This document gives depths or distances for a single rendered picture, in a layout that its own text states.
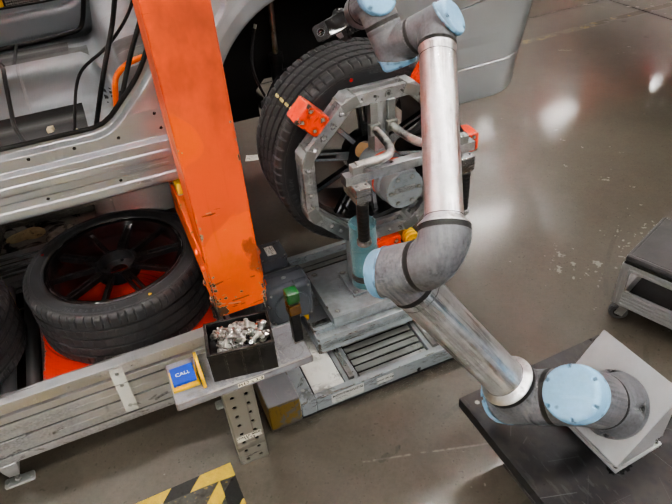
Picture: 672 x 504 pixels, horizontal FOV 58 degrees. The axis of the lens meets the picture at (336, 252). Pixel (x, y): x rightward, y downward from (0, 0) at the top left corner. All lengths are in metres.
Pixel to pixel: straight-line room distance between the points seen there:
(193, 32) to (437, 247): 0.76
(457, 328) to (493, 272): 1.43
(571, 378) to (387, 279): 0.57
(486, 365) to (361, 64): 0.94
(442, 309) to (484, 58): 1.41
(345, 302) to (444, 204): 1.16
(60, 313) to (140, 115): 0.71
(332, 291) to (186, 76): 1.19
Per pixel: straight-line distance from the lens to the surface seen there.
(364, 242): 1.80
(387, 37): 1.57
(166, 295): 2.17
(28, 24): 3.85
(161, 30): 1.53
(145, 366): 2.18
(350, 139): 2.00
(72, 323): 2.21
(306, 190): 1.89
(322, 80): 1.88
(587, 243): 3.17
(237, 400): 1.99
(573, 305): 2.81
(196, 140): 1.64
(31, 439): 2.33
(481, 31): 2.57
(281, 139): 1.90
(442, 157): 1.34
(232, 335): 1.84
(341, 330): 2.40
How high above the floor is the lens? 1.86
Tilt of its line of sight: 38 degrees down
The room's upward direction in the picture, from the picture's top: 5 degrees counter-clockwise
